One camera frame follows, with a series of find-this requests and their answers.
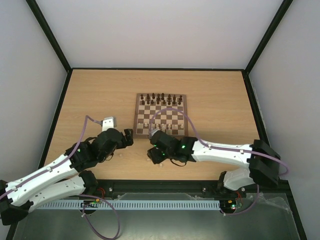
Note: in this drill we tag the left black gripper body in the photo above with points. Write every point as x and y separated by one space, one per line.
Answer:
121 145

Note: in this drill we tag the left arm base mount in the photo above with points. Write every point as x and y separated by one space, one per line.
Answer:
103 188

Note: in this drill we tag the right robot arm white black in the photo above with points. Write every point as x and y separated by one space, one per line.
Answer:
256 163

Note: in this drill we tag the black aluminium frame rail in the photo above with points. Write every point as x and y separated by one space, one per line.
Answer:
191 187

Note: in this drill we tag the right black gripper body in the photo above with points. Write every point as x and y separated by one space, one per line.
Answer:
153 155

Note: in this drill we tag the wooden chess board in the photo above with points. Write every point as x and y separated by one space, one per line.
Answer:
152 115

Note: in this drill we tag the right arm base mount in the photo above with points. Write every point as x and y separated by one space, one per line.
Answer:
215 189

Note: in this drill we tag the light blue cable duct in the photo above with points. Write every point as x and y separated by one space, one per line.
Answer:
77 204

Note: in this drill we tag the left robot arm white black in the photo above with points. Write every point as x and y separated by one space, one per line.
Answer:
68 175

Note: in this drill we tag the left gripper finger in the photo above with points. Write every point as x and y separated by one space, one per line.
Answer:
129 141
128 132

